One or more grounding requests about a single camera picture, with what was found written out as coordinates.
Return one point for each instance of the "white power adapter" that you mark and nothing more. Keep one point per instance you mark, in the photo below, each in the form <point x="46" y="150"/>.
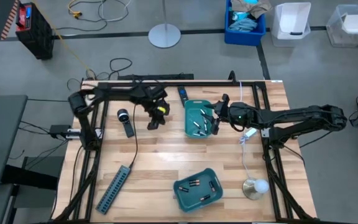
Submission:
<point x="250" y="132"/>

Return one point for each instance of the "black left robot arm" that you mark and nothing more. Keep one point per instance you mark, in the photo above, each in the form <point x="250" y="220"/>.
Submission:
<point x="85" y="124"/>

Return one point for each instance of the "black aluminium table frame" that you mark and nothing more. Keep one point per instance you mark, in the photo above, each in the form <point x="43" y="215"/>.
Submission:
<point x="272" y="174"/>

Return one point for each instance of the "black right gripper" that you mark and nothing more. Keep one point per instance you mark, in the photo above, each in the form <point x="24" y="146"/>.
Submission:
<point x="225" y="113"/>

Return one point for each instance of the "clear plastic bin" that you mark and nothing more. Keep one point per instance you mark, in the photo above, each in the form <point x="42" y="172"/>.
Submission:
<point x="337" y="31"/>

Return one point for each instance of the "black crate with red device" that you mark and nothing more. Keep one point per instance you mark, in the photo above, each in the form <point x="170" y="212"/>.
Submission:
<point x="34" y="31"/>

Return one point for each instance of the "white globe table lamp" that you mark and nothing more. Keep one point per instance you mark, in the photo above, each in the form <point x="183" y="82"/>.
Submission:
<point x="253" y="189"/>

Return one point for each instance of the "white plastic bin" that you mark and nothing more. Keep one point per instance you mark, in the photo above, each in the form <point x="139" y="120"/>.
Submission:
<point x="291" y="21"/>

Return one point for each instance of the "white cardboard box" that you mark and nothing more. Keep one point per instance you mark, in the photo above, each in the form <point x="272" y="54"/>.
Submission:
<point x="353" y="23"/>

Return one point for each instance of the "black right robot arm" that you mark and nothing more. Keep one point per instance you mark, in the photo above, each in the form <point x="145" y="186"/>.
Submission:
<point x="306" y="116"/>

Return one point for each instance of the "black power strip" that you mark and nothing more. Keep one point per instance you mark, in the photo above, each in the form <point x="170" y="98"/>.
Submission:
<point x="157" y="76"/>

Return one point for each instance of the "black desk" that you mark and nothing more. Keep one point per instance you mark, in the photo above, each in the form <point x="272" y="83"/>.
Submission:
<point x="2" y="140"/>

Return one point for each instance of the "grey-blue cloth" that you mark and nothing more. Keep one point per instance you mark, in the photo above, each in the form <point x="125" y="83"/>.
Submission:
<point x="242" y="25"/>

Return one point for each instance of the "black remote control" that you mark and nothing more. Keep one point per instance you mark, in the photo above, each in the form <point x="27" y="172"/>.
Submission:
<point x="183" y="96"/>

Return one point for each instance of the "black power brick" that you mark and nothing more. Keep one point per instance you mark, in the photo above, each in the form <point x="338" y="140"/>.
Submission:
<point x="59" y="130"/>

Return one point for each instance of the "black copper-top battery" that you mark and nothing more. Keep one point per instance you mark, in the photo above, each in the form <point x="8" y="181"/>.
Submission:
<point x="194" y="181"/>
<point x="205" y="197"/>
<point x="183" y="189"/>
<point x="212" y="186"/>
<point x="194" y="184"/>

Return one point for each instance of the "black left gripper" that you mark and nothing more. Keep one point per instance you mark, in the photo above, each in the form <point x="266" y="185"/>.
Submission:
<point x="157" y="99"/>

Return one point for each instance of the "round grey stand base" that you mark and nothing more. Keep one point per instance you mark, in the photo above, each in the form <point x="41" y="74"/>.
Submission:
<point x="164" y="35"/>

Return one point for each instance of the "blue plastic bin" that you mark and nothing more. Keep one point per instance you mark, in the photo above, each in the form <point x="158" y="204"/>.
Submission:
<point x="244" y="37"/>

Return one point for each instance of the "brown crumpled cloth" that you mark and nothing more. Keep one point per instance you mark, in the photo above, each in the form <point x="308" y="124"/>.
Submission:
<point x="255" y="7"/>

